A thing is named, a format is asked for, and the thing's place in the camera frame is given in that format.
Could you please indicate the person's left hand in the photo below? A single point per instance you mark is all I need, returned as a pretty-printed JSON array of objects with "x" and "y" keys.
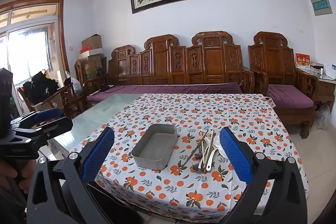
[{"x": 18, "y": 174}]

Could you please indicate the wooden armchair holding boxes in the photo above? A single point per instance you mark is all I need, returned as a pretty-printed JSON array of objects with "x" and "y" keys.
[{"x": 80, "y": 74}]

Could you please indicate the pile of black clothes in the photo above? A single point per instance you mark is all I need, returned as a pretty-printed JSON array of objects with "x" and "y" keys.
[{"x": 40, "y": 87}]

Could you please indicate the wooden side table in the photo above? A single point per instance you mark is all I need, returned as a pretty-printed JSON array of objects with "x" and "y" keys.
[{"x": 324, "y": 90}]

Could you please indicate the purple armchair seat cushion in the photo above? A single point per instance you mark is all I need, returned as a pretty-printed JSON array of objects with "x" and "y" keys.
[{"x": 288, "y": 96}]

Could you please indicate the white and blue box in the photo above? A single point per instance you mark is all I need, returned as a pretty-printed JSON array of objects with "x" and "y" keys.
[{"x": 330, "y": 71}]

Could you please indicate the light wooden chopstick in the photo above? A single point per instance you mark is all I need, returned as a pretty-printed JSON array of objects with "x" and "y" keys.
[
  {"x": 205, "y": 151},
  {"x": 209, "y": 146}
]

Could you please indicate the stack of cardboard boxes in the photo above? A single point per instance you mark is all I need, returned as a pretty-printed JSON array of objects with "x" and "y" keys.
[{"x": 92, "y": 64}]

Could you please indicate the metal spoon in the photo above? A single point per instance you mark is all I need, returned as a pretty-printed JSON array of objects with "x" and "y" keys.
[
  {"x": 199, "y": 168},
  {"x": 189, "y": 157}
]

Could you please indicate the white box with red contents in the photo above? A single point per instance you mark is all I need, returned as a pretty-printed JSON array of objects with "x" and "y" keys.
[{"x": 90, "y": 53}]

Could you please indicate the wooden framed balcony window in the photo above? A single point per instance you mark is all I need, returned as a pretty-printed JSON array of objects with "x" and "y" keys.
[{"x": 29, "y": 50}]

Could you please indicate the person's left forearm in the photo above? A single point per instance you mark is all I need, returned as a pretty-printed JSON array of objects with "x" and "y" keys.
[{"x": 10, "y": 208}]

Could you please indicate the metal tray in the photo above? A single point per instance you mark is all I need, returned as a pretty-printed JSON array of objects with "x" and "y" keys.
[{"x": 155, "y": 148}]

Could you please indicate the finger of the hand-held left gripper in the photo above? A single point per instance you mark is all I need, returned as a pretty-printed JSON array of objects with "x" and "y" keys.
[
  {"x": 48, "y": 114},
  {"x": 55, "y": 127}
]

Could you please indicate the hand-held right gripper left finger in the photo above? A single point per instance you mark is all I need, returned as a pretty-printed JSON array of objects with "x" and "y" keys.
[{"x": 97, "y": 155}]

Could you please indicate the carved wooden sofa bench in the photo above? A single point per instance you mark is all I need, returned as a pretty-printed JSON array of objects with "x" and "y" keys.
[{"x": 183, "y": 61}]

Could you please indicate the wooden chair with clothes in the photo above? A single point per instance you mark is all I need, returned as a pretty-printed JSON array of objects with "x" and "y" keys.
[{"x": 67, "y": 100}]

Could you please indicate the plastic bag beside side table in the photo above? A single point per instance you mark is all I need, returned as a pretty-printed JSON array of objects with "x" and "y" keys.
[{"x": 322, "y": 116}]

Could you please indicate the dark brown chopstick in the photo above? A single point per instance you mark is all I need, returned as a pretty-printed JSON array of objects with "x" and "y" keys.
[{"x": 202, "y": 140}]

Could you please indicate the tissue box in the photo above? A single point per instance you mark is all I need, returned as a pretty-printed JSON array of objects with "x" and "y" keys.
[{"x": 317, "y": 66}]

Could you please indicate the red gift box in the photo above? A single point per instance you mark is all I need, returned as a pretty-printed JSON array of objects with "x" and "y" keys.
[{"x": 302, "y": 60}]

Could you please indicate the grey electrical panel box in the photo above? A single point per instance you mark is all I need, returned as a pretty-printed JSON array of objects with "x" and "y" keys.
[{"x": 321, "y": 3}]

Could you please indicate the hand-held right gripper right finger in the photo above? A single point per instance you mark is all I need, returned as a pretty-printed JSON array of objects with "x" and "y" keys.
[{"x": 236, "y": 155}]

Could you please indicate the clear plastic bag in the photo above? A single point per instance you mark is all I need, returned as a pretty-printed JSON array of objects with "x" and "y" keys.
[{"x": 75, "y": 83}]

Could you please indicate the long purple sofa cushion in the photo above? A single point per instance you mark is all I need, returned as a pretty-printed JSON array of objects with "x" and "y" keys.
[{"x": 170, "y": 88}]

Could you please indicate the brown cardboard box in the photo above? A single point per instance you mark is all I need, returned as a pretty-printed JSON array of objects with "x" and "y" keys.
[{"x": 92, "y": 41}]

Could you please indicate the white remote control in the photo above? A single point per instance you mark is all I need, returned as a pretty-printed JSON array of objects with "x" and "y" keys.
[{"x": 95, "y": 93}]

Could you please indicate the carved wooden armchair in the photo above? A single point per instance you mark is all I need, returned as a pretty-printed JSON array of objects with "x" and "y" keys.
[{"x": 275, "y": 61}]

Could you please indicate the large white plastic spoon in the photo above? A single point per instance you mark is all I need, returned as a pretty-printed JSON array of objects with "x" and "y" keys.
[{"x": 220, "y": 148}]

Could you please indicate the orange print tablecloth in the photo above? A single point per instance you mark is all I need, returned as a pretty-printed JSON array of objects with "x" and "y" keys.
[{"x": 236, "y": 113}]

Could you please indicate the small black fan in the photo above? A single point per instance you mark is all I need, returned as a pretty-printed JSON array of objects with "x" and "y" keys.
[{"x": 100, "y": 71}]

